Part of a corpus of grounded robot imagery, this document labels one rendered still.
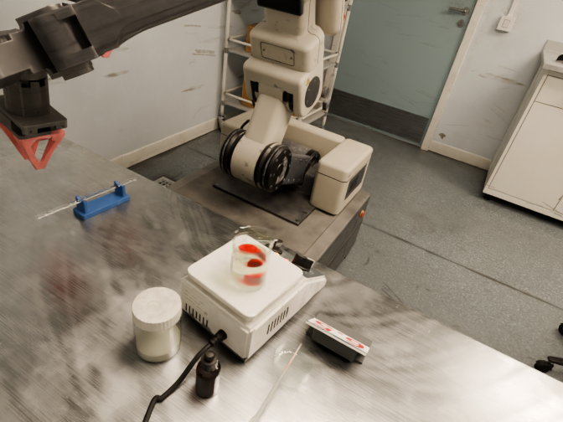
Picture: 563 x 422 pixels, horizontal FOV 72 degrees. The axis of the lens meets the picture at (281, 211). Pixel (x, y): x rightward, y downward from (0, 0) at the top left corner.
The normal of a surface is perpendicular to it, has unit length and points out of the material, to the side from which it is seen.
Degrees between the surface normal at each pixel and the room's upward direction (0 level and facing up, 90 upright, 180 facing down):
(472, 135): 90
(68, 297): 0
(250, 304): 0
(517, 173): 90
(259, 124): 64
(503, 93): 90
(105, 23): 81
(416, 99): 90
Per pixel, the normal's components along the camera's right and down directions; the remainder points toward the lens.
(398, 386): 0.15, -0.81
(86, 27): 0.22, 0.45
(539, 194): -0.50, 0.43
